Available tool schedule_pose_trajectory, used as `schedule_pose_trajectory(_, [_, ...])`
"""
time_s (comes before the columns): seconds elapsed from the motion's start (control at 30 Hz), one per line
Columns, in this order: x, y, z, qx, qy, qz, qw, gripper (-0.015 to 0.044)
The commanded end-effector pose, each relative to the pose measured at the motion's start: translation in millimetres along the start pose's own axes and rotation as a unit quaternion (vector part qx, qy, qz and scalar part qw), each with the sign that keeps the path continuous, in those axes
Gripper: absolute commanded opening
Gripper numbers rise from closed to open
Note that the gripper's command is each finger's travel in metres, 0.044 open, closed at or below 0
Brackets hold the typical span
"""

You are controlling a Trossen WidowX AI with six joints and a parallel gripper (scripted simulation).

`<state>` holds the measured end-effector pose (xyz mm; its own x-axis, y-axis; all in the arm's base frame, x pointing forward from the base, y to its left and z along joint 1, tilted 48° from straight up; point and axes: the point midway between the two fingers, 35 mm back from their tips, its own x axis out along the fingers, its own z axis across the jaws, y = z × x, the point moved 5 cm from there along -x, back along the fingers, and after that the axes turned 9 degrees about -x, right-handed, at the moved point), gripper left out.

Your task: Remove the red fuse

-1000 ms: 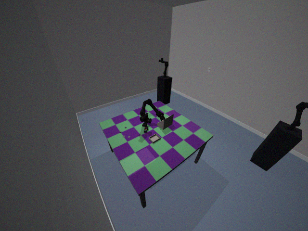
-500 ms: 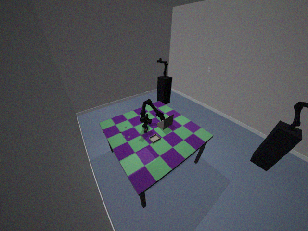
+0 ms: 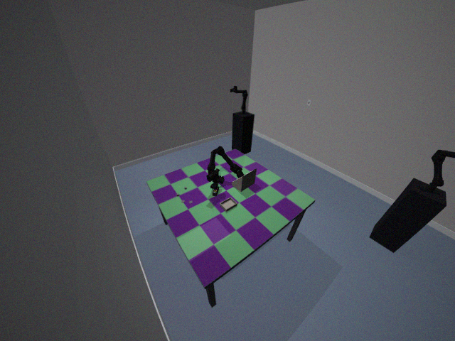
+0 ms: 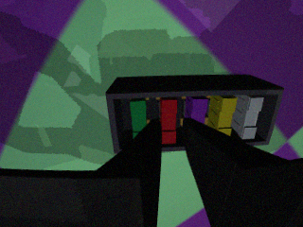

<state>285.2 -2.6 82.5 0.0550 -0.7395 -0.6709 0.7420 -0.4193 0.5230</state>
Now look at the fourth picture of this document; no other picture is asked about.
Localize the purple fuse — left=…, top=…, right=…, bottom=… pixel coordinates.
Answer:
left=186, top=96, right=208, bottom=124

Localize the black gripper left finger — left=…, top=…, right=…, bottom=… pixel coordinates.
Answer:
left=0, top=118, right=162, bottom=227

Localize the green fuse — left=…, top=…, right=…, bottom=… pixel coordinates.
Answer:
left=130, top=97, right=147, bottom=139

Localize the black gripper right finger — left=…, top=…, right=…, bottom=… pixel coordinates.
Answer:
left=183, top=117, right=303, bottom=227

